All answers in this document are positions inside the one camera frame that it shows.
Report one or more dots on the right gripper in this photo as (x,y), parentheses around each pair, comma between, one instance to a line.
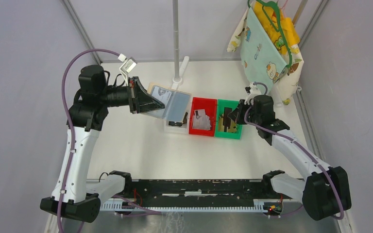
(236,115)

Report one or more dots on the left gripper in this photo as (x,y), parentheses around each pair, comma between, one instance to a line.
(140,99)

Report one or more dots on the white striped credit card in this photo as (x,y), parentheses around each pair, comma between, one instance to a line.
(161,94)

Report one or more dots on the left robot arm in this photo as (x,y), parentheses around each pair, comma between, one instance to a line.
(72,197)

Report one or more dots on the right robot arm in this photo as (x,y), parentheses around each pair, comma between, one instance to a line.
(323,190)

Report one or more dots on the white cards in red bin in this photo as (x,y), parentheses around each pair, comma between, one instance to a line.
(200,120)

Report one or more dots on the brown item in green bin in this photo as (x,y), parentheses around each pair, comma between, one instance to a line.
(226,124)

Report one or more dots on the green plastic bin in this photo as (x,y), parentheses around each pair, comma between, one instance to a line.
(231,104)

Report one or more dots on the red plastic bin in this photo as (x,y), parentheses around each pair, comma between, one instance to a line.
(210,107)

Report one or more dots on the grey stand pole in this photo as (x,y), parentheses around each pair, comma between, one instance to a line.
(175,12)

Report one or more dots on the clear plastic bin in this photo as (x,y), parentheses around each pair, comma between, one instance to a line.
(179,130)

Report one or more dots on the white stand base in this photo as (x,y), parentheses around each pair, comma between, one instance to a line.
(180,70)

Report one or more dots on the mint cartoon cloth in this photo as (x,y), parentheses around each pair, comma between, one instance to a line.
(263,64)

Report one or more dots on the green clothes hanger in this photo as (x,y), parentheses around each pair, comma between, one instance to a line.
(278,29)

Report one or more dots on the yellow cloth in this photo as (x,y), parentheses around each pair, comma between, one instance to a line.
(281,29)

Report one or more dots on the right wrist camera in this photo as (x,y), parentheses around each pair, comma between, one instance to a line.
(252,91)

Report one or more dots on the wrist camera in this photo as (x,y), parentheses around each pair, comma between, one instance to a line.
(128,64)
(252,91)

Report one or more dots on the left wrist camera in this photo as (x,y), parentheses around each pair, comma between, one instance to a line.
(128,64)

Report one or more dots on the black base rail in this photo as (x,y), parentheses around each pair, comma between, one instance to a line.
(198,193)

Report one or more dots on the white cable duct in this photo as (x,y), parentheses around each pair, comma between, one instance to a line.
(117,205)

